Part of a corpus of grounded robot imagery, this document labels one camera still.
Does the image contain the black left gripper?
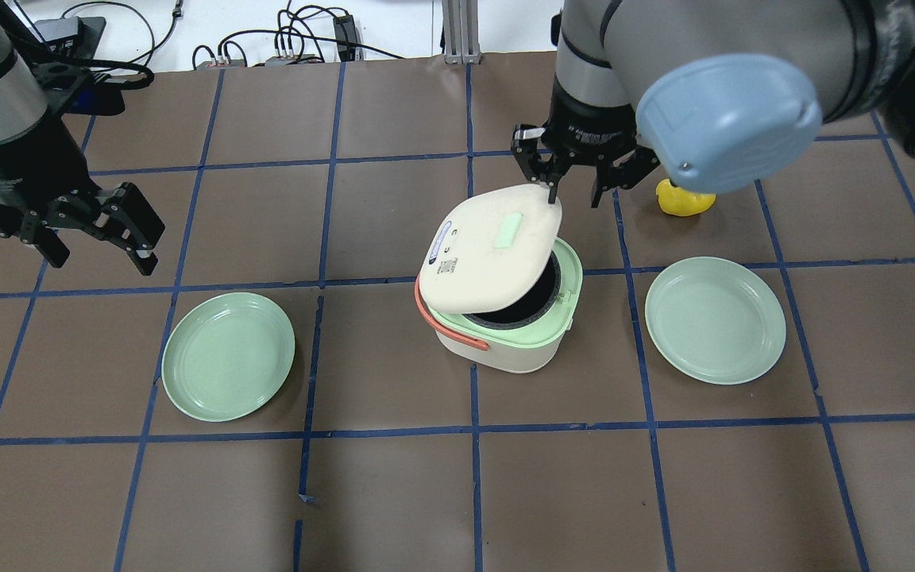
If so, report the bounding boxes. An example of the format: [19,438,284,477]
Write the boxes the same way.
[0,140,166,276]

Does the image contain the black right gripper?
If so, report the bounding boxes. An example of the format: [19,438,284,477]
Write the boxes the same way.
[511,79,661,209]

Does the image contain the white green rice cooker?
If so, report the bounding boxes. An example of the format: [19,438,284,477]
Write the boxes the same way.
[414,184,584,374]

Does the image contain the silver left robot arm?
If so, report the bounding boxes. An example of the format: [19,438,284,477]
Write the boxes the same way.
[0,1,166,276]

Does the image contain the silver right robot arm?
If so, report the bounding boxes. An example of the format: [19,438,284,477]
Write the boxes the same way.
[511,1,915,205]

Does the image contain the yellow toy lemon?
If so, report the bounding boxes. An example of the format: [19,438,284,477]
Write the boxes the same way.
[656,179,718,218]

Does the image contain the green plate far side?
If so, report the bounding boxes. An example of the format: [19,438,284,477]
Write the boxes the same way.
[160,291,295,423]

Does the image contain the green plate near lemon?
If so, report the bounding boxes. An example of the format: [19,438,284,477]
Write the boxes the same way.
[645,257,787,386]

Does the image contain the brown paper table mat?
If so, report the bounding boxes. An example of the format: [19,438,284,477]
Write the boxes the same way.
[0,53,915,571]

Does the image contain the aluminium frame post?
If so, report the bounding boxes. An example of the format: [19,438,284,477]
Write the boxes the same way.
[442,0,482,65]

